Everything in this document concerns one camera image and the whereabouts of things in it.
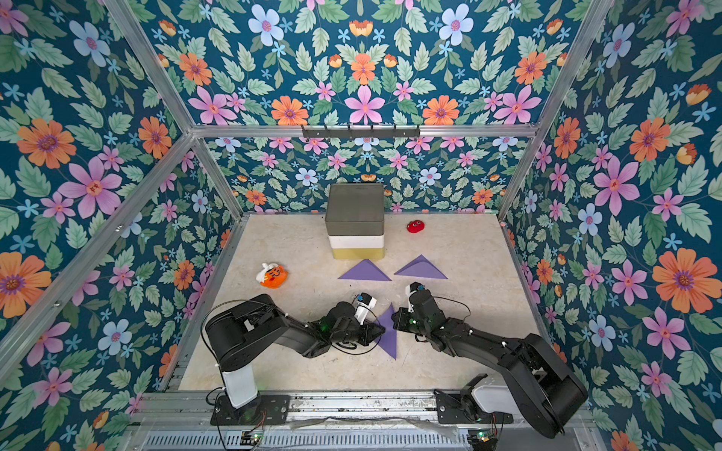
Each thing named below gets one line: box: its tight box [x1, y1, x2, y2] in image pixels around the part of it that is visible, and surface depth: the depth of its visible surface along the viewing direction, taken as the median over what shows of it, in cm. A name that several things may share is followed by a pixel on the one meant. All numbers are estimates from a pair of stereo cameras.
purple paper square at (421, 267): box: [393, 253, 449, 280], surface depth 103 cm
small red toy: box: [406, 219, 426, 234], surface depth 116 cm
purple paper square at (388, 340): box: [374, 302, 397, 361], surface depth 87 cm
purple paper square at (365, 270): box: [337, 258, 393, 281], surface depth 104 cm
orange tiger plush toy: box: [255, 262, 289, 290], surface depth 97 cm
